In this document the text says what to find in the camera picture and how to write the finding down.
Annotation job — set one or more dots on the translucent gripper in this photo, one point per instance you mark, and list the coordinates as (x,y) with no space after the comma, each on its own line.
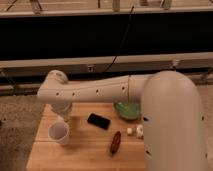
(63,111)

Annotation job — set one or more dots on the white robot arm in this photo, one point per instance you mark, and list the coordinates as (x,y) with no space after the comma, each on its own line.
(171,107)

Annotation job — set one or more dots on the white ceramic cup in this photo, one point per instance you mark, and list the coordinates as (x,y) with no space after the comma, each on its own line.
(59,132)

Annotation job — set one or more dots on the black rectangular block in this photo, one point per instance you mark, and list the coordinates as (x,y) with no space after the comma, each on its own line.
(98,121)

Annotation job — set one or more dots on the wooden table board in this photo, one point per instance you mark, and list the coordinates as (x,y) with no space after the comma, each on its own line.
(89,147)

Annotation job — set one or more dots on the green bowl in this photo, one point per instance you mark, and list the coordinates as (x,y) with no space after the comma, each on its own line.
(127,110)

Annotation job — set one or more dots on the white plastic bottle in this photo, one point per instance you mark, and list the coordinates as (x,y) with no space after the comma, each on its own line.
(139,131)

